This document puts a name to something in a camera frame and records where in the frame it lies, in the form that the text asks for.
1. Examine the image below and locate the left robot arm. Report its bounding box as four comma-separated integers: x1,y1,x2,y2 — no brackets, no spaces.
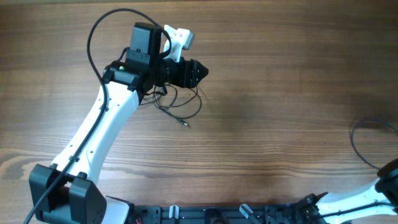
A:
29,22,208,223

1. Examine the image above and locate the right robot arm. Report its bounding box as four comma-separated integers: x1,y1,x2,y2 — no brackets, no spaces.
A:
293,159,397,223

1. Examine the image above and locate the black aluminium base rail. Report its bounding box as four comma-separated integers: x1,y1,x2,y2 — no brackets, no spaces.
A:
126,204,309,224

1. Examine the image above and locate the right camera cable black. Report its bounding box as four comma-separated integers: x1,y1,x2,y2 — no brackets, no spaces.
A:
313,202,397,219

